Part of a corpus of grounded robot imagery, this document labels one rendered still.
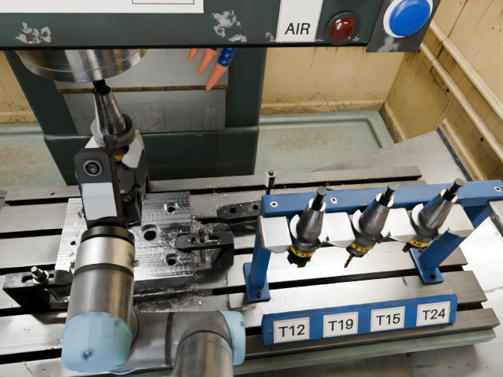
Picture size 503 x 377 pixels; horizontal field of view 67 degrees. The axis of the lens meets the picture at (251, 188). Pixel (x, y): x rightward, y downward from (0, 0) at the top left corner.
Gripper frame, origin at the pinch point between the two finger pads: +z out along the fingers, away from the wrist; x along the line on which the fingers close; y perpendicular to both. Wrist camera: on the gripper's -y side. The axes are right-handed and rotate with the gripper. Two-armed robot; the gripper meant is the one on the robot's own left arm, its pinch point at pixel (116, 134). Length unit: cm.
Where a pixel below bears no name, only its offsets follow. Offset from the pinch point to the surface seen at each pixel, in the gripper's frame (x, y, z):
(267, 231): 23.9, 8.7, -15.7
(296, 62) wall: 55, 43, 81
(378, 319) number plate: 51, 36, -24
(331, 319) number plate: 40, 35, -23
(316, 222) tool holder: 30.9, 3.5, -17.7
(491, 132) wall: 100, 28, 24
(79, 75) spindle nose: 0.3, -17.8, -8.7
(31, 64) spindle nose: -5.2, -18.1, -6.9
